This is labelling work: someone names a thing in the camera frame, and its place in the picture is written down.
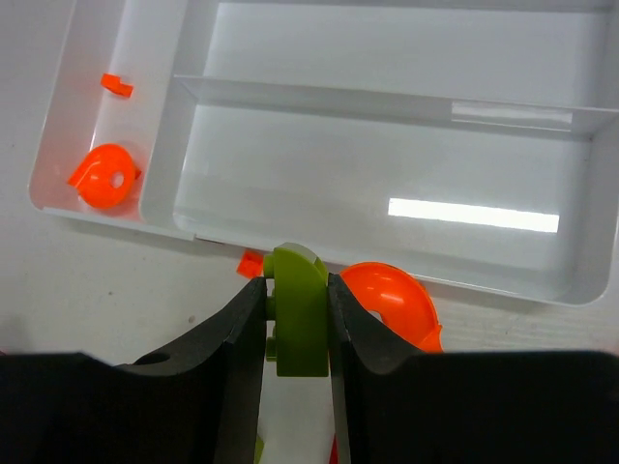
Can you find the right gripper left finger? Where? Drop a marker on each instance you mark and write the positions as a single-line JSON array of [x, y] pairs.
[[194, 400]]

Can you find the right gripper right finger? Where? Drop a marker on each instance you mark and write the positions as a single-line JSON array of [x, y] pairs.
[[394, 403]]

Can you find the orange curved lego piece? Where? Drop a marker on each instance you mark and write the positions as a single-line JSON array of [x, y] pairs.
[[402, 302]]

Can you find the green curved lego brick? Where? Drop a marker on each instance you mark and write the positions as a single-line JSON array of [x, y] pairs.
[[297, 306]]

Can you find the orange dome lego piece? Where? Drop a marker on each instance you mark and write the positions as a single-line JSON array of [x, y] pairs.
[[105, 177]]

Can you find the tiny orange lego stud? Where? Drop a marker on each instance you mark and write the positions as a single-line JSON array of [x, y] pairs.
[[250, 264]]

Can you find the white divided sorting tray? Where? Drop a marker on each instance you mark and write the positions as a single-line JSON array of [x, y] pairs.
[[469, 143]]

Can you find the small orange lego clip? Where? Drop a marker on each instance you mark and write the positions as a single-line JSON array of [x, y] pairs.
[[116, 85]]

